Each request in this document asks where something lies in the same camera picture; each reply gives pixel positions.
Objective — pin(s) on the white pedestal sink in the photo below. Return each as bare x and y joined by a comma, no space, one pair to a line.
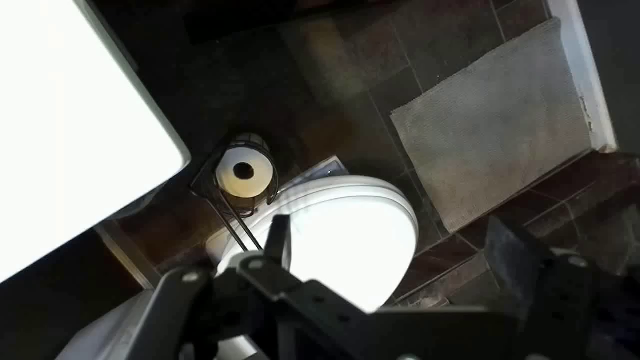
67,133

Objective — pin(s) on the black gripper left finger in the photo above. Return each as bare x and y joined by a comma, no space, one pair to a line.
277,240

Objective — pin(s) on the grey bath mat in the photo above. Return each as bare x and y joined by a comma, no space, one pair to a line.
492,127

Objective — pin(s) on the black metal tissue holder stand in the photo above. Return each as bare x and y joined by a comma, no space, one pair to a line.
231,222

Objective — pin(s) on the spare white tissue roll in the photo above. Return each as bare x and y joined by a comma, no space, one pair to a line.
231,176

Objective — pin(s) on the white toilet bowl with lid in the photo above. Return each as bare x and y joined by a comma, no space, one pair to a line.
346,246

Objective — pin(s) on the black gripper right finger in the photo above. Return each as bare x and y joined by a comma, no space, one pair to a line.
561,300

